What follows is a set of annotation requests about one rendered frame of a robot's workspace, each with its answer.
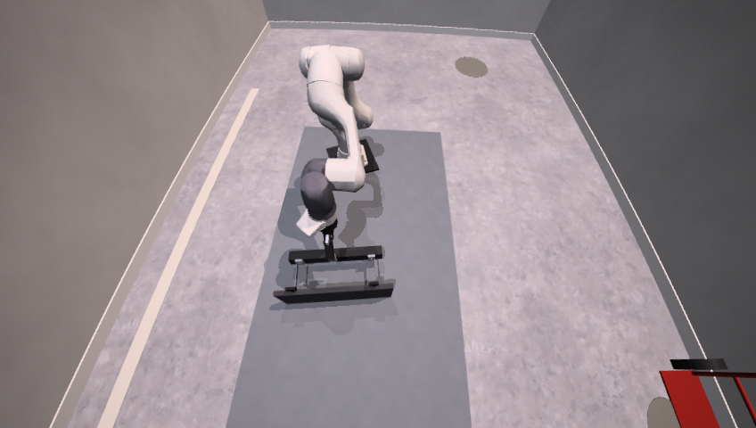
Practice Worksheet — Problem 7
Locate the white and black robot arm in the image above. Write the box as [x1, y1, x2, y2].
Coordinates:
[296, 45, 374, 238]

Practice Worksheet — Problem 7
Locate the black rectangular panel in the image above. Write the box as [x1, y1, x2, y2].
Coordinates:
[273, 283, 394, 304]

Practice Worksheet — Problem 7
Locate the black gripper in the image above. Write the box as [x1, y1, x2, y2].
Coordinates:
[320, 219, 338, 262]

